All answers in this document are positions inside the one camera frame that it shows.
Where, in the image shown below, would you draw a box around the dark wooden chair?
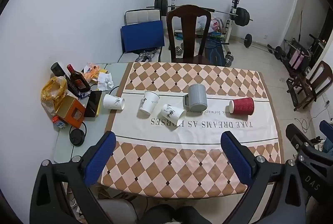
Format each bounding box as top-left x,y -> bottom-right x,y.
166,4 -> 212,64

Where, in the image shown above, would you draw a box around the orange cardboard box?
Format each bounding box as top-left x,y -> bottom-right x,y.
56,95 -> 86,129

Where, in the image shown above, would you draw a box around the grey stool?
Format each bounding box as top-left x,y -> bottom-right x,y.
98,198 -> 139,224

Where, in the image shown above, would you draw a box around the grey ribbed cup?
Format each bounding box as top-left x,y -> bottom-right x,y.
184,84 -> 208,111

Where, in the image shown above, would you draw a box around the white cushioned bench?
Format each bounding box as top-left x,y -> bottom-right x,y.
117,9 -> 162,63

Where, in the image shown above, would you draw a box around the black round charger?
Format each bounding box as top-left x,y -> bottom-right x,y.
69,122 -> 87,146

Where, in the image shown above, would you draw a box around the folding frame with pink bag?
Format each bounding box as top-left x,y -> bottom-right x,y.
283,34 -> 326,71

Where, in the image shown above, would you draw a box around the plastic bags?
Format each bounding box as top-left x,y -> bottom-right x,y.
197,16 -> 225,33

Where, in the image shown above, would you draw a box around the orange snack packet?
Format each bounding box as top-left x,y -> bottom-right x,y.
83,63 -> 108,83

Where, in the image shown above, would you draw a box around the blue board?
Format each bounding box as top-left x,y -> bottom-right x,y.
121,20 -> 165,53

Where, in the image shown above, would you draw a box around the brown wooden chair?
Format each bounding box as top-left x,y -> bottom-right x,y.
286,61 -> 333,111

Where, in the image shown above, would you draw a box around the white paper cup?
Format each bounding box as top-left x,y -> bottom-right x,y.
139,91 -> 160,118
103,94 -> 125,110
160,104 -> 186,129

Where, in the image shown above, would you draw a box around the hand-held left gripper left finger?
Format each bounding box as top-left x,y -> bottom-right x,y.
30,131 -> 117,224

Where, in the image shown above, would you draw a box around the black cylinder box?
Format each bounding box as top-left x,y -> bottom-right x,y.
51,63 -> 81,98

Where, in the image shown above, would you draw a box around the white weight rack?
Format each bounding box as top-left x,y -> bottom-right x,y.
170,0 -> 240,54

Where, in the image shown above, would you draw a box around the black smartphone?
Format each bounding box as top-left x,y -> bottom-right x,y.
84,90 -> 102,118

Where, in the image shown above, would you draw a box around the dark bottle with red cap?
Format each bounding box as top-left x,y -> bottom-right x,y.
67,64 -> 91,95

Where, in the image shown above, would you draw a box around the crumpled white tissue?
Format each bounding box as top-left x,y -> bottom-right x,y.
97,73 -> 114,90

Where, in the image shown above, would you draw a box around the small blue red carton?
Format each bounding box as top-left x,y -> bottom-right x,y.
52,115 -> 68,131

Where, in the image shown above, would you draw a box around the barbell with black plates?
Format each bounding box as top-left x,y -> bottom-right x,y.
146,0 -> 253,27

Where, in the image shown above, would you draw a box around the small barbell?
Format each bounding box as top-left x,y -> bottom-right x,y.
241,34 -> 273,52

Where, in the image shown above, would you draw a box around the person's legs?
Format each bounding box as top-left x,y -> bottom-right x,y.
138,204 -> 210,224

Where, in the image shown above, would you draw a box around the checkered tablecloth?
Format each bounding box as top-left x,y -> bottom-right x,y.
101,62 -> 283,200

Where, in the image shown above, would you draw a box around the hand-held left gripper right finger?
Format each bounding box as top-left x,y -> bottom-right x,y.
221,131 -> 311,224

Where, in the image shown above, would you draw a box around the red paper cup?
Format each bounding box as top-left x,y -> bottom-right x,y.
229,97 -> 255,116

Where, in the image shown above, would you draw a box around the black floor cable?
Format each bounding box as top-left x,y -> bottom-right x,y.
294,100 -> 331,134

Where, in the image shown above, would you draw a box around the yellow plastic bag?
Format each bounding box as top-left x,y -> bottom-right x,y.
41,76 -> 68,115

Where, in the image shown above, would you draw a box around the black dumbbell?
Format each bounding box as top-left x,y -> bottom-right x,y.
268,44 -> 287,60

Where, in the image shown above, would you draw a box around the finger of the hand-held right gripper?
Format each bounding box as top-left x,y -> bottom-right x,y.
319,120 -> 333,157
286,124 -> 324,205

